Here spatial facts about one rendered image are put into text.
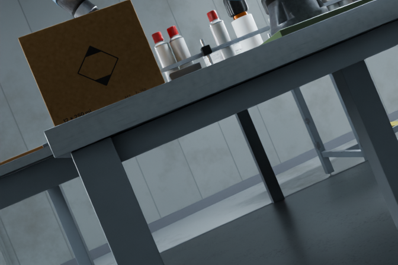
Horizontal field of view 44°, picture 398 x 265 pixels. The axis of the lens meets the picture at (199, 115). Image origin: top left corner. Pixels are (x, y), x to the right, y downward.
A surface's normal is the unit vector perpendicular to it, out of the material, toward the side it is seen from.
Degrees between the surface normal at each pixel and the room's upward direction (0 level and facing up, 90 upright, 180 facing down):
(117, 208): 90
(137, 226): 90
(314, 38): 90
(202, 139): 90
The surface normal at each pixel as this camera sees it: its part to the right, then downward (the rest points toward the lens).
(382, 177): -0.92, 0.38
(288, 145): 0.19, -0.08
